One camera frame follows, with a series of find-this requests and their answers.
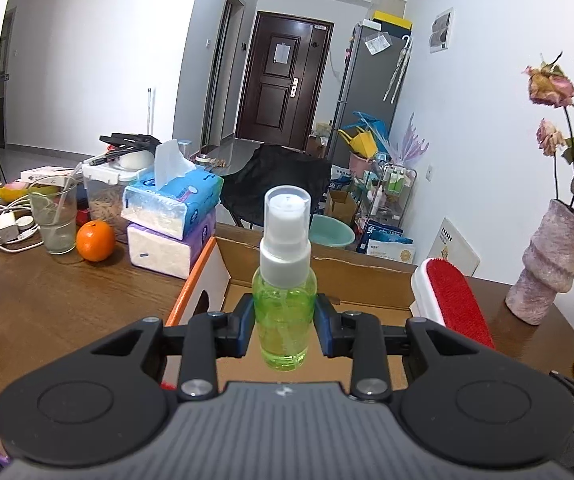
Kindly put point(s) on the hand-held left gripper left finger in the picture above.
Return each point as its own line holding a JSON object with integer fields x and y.
{"x": 247, "y": 327}

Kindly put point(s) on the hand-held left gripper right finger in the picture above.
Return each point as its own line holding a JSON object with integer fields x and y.
{"x": 322, "y": 327}

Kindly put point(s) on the green spray bottle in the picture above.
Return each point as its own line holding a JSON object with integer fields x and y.
{"x": 284, "y": 305}

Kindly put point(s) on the orange printed cardboard box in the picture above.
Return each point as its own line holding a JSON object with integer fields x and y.
{"x": 352, "y": 275}

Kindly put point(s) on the red and white lint brush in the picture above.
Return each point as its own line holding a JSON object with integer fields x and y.
{"x": 449, "y": 300}

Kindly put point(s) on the teal plastic basin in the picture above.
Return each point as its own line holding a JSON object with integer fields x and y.
{"x": 334, "y": 235}

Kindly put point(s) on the blue and white carton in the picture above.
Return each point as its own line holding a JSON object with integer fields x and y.
{"x": 387, "y": 245}

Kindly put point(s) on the purple tissue pack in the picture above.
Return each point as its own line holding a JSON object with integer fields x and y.
{"x": 162, "y": 252}

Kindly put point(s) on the small open cardboard box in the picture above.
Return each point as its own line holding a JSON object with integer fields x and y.
{"x": 341, "y": 207}

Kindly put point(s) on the pink textured vase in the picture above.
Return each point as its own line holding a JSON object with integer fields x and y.
{"x": 552, "y": 260}

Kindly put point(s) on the blue tissue pack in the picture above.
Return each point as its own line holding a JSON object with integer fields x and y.
{"x": 177, "y": 200}

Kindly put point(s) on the black chair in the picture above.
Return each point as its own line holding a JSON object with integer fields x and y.
{"x": 277, "y": 180}

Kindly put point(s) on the white board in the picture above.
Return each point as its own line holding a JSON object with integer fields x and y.
{"x": 454, "y": 250}

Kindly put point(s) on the pink bucket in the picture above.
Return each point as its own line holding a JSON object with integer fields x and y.
{"x": 361, "y": 165}

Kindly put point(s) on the orange fruit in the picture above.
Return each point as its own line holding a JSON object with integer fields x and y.
{"x": 95, "y": 241}

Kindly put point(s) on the clear plastic container white lid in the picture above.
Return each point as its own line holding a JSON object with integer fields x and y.
{"x": 104, "y": 200}

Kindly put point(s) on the blue folded item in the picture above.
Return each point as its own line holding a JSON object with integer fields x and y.
{"x": 374, "y": 127}

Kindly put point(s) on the clear drinking glass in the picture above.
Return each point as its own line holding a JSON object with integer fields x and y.
{"x": 57, "y": 225}

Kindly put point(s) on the black flat object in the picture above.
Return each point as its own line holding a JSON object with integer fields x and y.
{"x": 129, "y": 141}

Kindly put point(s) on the dark brown door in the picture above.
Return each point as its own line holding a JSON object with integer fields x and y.
{"x": 277, "y": 100}

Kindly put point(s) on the white mop stick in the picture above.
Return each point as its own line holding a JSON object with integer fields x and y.
{"x": 149, "y": 110}

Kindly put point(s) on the grey refrigerator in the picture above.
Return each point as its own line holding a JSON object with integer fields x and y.
{"x": 367, "y": 85}

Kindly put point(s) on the white flat box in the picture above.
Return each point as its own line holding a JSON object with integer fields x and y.
{"x": 49, "y": 174}

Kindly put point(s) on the folded clear umbrella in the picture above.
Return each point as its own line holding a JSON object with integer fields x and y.
{"x": 399, "y": 67}

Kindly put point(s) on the yellow dish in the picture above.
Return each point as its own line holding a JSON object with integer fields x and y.
{"x": 11, "y": 191}

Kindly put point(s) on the paper sheet in plastic bag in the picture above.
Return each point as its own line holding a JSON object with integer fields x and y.
{"x": 378, "y": 42}

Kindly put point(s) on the dried pink roses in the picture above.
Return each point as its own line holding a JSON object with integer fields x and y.
{"x": 549, "y": 85}

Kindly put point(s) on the yellow and black box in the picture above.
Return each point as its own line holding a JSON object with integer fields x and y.
{"x": 392, "y": 20}

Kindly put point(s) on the white wall panel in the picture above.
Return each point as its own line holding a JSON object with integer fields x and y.
{"x": 441, "y": 30}

